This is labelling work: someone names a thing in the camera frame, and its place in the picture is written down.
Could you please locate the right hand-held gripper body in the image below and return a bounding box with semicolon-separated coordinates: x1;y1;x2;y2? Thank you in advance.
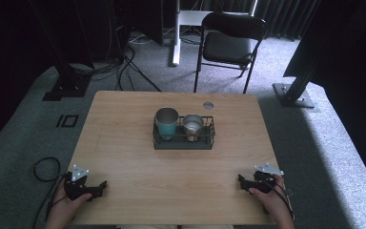
250;162;285;194

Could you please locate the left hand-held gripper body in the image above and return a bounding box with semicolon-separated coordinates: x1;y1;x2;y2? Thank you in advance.
63;163;97;201

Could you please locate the black wire rack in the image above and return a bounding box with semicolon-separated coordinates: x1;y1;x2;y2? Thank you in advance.
152;114;216;151

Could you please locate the silver metal cup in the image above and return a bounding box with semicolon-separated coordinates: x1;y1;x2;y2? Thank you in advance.
181;114;205;143

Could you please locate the teal metal cup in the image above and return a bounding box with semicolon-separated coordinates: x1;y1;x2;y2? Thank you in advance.
154;106;180;141

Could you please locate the person's right hand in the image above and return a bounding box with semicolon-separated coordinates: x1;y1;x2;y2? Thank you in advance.
248;174;295;222

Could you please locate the person's left hand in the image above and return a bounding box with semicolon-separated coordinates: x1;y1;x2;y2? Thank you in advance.
51;178;93;223

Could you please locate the black metal stand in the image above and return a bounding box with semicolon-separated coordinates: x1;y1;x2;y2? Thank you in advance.
28;0;93;102
272;47;320;113

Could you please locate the black folding chair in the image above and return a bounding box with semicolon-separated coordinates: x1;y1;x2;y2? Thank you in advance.
193;11;268;95

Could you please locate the dark pleated curtain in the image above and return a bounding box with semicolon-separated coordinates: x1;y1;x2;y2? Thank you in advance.
254;0;319;42

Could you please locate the right hand-held gripper cable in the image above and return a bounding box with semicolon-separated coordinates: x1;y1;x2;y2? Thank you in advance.
262;180;296;222

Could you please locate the hand-held gripper cable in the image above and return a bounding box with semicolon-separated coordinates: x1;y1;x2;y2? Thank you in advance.
262;180;296;222
32;156;72;229

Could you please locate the left hand-held gripper cable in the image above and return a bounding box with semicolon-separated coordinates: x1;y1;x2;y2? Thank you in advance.
32;156;72;229

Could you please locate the bundle of black floor cables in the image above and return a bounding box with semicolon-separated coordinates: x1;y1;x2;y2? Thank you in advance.
70;28;162;94

